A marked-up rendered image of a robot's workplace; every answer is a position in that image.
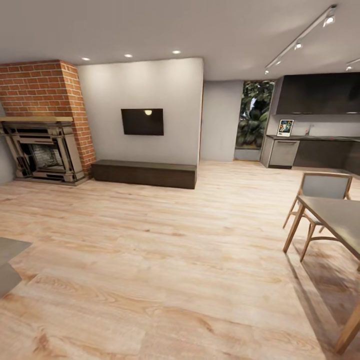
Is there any poster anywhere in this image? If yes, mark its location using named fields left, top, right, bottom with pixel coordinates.
left=277, top=119, right=295, bottom=138

